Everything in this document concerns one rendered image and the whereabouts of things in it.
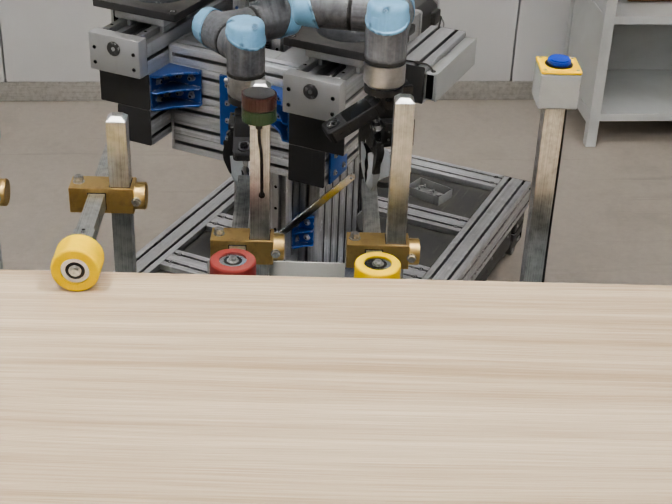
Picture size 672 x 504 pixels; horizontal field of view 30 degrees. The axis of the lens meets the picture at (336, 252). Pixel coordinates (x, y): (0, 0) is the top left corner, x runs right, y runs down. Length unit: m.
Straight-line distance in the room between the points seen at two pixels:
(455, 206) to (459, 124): 1.10
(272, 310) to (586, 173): 2.73
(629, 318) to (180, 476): 0.81
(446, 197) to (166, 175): 1.09
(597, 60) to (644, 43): 0.55
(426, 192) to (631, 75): 1.53
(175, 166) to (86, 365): 2.64
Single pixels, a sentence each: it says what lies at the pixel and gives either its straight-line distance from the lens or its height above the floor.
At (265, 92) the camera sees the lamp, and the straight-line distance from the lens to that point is 2.14.
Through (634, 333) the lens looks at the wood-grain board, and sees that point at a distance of 2.07.
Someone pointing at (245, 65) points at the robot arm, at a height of 1.10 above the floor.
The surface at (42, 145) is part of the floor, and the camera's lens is 4.73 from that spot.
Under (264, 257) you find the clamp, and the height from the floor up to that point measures 0.84.
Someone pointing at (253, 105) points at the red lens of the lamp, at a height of 1.16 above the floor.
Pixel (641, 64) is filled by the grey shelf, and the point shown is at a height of 0.16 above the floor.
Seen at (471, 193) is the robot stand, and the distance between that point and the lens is 3.94.
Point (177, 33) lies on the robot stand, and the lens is 3.00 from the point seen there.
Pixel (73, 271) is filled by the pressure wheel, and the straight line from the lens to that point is 2.08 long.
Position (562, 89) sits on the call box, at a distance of 2.18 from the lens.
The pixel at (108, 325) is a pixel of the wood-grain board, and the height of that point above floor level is 0.90.
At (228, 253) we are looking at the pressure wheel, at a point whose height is 0.91.
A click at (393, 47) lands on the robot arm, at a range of 2.21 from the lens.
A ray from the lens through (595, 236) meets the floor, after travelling 4.22.
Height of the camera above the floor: 2.01
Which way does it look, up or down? 30 degrees down
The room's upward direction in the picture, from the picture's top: 2 degrees clockwise
